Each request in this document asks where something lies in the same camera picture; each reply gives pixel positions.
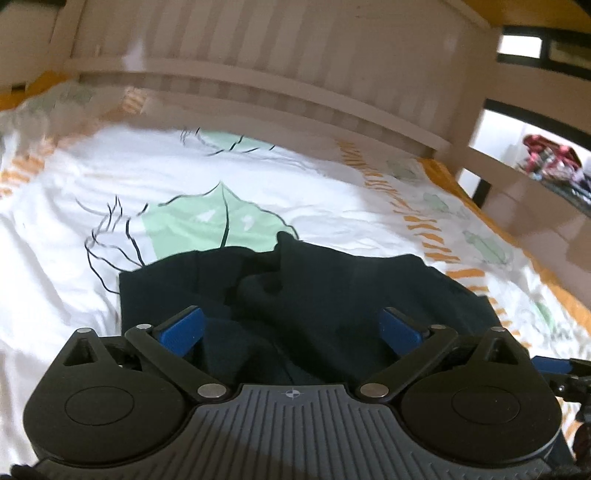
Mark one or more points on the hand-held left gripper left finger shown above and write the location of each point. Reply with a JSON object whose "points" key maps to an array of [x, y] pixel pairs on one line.
{"points": [[182, 332]]}

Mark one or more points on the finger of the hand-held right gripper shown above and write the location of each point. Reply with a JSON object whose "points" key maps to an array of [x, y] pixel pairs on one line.
{"points": [[551, 364], [579, 383]]}

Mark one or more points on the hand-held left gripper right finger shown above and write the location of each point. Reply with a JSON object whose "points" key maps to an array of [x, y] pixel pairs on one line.
{"points": [[397, 333]]}

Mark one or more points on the black hooded zip jacket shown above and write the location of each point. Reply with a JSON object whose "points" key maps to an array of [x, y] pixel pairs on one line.
{"points": [[323, 314]]}

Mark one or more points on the pile of colourful clothes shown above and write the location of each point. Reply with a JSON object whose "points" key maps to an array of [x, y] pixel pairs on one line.
{"points": [[554, 157]]}

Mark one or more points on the white leaf-print duvet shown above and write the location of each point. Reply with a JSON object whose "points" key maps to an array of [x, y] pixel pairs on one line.
{"points": [[300, 194]]}

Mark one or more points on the light wooden bed frame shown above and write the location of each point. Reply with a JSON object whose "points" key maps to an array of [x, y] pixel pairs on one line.
{"points": [[286, 60]]}

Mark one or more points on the black window frame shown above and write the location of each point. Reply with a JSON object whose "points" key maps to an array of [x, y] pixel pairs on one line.
{"points": [[545, 46]]}

